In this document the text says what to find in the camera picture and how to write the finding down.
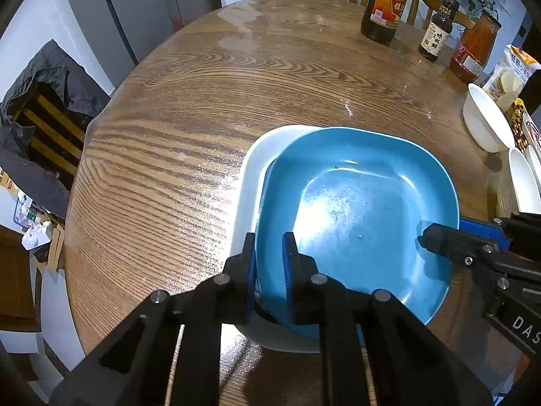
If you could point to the grey refrigerator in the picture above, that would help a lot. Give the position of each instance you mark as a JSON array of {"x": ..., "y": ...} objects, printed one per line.
[{"x": 126, "y": 12}]

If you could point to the flour bag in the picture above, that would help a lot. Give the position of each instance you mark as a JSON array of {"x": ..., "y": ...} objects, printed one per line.
[{"x": 509, "y": 80}]

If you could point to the small dark sauce bottle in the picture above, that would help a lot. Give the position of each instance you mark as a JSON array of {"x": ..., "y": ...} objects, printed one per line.
[{"x": 434, "y": 38}]

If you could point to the tin can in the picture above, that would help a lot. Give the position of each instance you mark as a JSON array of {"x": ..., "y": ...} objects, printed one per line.
[{"x": 532, "y": 129}]

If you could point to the wooden chair with jacket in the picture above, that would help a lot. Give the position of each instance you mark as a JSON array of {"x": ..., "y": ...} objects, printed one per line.
[{"x": 46, "y": 67}]

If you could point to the pile of household clutter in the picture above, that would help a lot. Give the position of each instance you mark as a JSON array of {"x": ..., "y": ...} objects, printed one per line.
[{"x": 36, "y": 232}]

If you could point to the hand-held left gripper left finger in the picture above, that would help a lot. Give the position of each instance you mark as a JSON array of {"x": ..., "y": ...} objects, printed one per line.
[{"x": 251, "y": 268}]

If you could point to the large white bowl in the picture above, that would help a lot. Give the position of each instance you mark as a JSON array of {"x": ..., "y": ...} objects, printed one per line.
[{"x": 482, "y": 118}]

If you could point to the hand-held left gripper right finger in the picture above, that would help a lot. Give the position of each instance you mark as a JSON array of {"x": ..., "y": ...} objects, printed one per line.
[{"x": 289, "y": 270}]

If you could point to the large dark vinegar bottle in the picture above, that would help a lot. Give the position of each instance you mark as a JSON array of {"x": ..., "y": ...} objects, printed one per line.
[{"x": 382, "y": 21}]

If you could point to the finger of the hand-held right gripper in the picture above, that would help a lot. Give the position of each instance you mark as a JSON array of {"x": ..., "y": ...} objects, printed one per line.
[
  {"x": 448, "y": 241},
  {"x": 482, "y": 232}
]

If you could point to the blue square plate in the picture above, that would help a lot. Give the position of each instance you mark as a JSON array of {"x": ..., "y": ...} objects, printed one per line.
[
  {"x": 359, "y": 198},
  {"x": 263, "y": 194}
]

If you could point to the red sauce bottle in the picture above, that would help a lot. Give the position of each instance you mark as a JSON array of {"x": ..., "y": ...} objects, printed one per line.
[{"x": 471, "y": 55}]

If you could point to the white square plate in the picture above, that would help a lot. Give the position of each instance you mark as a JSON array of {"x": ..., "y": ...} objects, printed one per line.
[{"x": 253, "y": 169}]

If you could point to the wooden slatted chair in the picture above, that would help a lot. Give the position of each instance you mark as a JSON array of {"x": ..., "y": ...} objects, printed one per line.
[{"x": 50, "y": 129}]

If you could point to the wooden bead trivet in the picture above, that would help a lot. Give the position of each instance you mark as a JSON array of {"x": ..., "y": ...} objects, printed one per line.
[{"x": 517, "y": 124}]

